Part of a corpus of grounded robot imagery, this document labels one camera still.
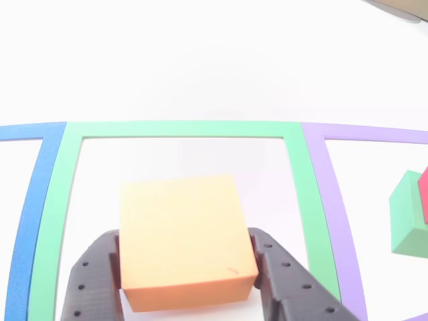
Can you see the orange square block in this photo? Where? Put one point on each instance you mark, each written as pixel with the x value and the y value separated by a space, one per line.
pixel 184 227

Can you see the green cube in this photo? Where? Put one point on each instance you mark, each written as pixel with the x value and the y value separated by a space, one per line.
pixel 406 214

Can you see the small red cube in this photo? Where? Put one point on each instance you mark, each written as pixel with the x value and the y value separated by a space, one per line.
pixel 424 194

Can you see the brown cardboard box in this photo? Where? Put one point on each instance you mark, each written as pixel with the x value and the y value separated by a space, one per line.
pixel 411 5

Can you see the purple square frame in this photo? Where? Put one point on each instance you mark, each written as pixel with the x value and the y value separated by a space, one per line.
pixel 334 200

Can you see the blue square frame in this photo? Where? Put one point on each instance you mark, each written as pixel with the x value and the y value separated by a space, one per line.
pixel 30 207

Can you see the green square frame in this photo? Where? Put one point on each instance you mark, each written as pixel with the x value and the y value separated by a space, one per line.
pixel 184 128

